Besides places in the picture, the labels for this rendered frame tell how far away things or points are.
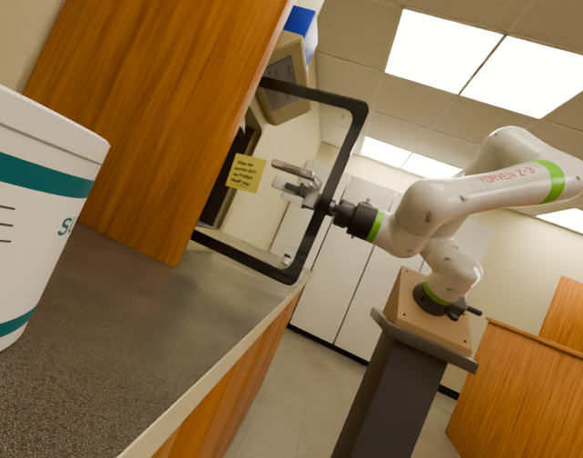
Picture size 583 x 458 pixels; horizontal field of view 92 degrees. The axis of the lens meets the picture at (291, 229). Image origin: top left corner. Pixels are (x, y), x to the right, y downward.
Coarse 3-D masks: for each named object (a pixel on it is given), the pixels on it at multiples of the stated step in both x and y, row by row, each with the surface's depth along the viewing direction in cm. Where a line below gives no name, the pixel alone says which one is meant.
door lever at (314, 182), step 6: (276, 162) 53; (282, 162) 53; (276, 168) 54; (282, 168) 53; (288, 168) 53; (294, 168) 52; (300, 168) 52; (294, 174) 53; (300, 174) 52; (306, 174) 51; (312, 174) 51; (312, 180) 52; (318, 180) 56; (312, 186) 56; (318, 186) 56
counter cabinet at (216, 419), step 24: (288, 312) 148; (264, 336) 86; (240, 360) 59; (264, 360) 125; (216, 384) 46; (240, 384) 76; (216, 408) 55; (240, 408) 105; (192, 432) 43; (216, 432) 69; (168, 456) 35; (192, 456) 51; (216, 456) 93
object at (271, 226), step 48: (288, 96) 60; (336, 96) 58; (240, 144) 62; (288, 144) 59; (336, 144) 56; (240, 192) 60; (288, 192) 57; (192, 240) 61; (240, 240) 58; (288, 240) 56
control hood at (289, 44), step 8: (288, 32) 63; (280, 40) 63; (288, 40) 63; (296, 40) 63; (280, 48) 63; (288, 48) 64; (296, 48) 65; (272, 56) 65; (280, 56) 65; (296, 56) 67; (304, 56) 69; (296, 64) 70; (304, 64) 71; (296, 72) 73; (304, 72) 74; (296, 80) 76; (304, 80) 77
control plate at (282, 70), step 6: (282, 60) 67; (288, 60) 67; (270, 66) 67; (276, 66) 68; (282, 66) 69; (288, 66) 69; (264, 72) 68; (276, 72) 70; (282, 72) 71; (288, 72) 71; (276, 78) 72; (282, 78) 73; (288, 78) 74; (294, 78) 75
